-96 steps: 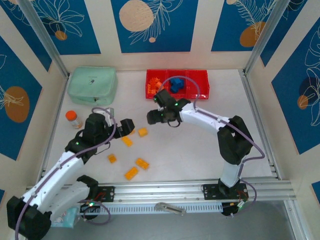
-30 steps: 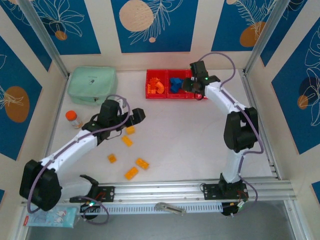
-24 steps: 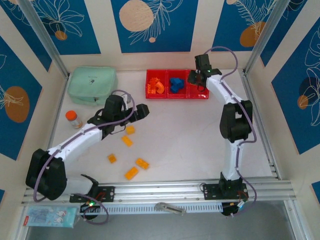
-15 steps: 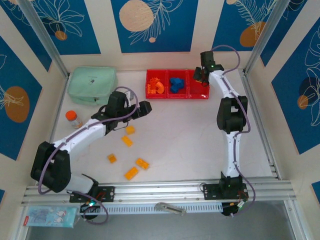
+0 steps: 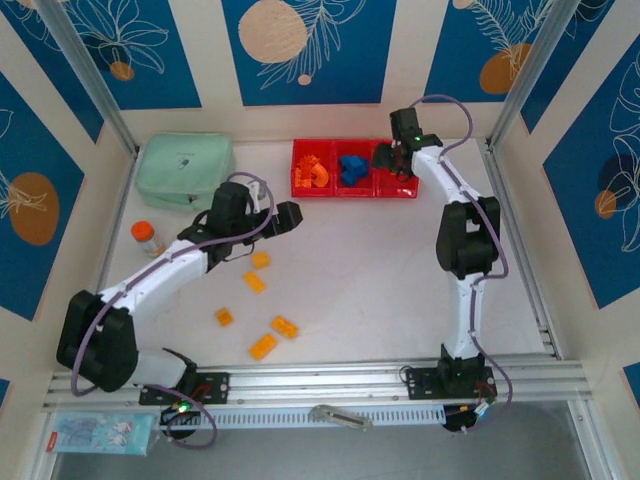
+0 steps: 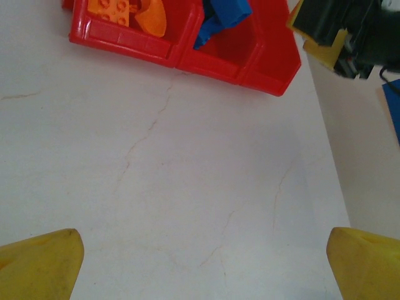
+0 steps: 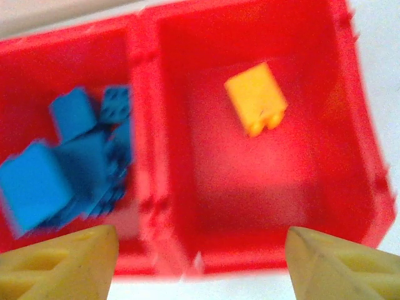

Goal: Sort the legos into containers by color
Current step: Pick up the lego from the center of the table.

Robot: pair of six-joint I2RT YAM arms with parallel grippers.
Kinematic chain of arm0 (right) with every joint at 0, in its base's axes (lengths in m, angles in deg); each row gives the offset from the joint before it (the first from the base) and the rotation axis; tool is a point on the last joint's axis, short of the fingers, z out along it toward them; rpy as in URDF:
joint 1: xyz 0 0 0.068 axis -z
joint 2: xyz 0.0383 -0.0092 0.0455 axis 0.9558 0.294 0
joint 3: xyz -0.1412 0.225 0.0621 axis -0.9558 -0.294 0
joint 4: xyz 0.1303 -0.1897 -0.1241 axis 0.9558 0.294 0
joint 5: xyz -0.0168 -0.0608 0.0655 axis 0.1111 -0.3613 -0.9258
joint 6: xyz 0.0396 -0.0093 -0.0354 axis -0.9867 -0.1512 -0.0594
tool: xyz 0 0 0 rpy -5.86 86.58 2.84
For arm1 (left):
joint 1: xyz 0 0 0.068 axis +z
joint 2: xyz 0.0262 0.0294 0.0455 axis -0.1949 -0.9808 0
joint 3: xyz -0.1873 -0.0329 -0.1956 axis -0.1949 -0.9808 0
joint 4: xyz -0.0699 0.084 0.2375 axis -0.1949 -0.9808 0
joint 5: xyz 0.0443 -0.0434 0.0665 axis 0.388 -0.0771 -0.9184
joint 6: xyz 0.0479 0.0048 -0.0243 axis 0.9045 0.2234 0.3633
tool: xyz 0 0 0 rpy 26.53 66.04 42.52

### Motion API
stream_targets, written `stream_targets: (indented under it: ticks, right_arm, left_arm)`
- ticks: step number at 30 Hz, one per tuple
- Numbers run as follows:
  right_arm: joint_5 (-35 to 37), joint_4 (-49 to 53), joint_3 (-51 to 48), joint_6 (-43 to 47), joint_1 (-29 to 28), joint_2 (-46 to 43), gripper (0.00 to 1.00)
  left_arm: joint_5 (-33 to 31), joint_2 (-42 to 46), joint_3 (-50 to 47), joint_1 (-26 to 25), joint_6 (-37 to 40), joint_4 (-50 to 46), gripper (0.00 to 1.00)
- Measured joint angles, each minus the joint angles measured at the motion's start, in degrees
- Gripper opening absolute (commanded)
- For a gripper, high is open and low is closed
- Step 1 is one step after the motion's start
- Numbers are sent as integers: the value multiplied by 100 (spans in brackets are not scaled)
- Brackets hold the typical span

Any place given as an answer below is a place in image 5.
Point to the blue lego brick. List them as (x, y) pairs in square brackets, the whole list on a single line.
[(347, 178), (361, 172), (351, 162)]

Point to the orange lego brick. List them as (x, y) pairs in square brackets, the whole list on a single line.
[(301, 180)]

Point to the orange lego arch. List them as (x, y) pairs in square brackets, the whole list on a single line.
[(321, 174)]

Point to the orange lego lattice piece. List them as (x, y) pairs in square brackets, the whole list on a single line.
[(306, 162)]

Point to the yellow lego brick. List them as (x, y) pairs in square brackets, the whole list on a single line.
[(224, 317), (262, 346), (285, 327), (254, 282), (260, 260)]

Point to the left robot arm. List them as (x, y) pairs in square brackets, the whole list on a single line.
[(150, 275)]

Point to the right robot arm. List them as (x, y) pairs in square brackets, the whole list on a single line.
[(465, 240)]

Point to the red three-compartment tray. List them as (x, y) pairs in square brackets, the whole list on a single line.
[(310, 192)]

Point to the mint green fabric pouch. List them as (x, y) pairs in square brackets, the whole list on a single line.
[(185, 160)]

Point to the orange-lidded bottle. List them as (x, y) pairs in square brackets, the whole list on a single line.
[(147, 240)]

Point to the small green-lit circuit board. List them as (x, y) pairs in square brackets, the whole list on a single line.
[(181, 409), (481, 411)]

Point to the blue printed tissue pack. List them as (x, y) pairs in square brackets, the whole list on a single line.
[(100, 434)]

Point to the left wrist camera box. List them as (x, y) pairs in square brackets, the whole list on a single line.
[(258, 190)]

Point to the aluminium frame post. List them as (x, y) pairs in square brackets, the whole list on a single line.
[(530, 70), (95, 85)]

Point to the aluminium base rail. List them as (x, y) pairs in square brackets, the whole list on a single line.
[(320, 382)]

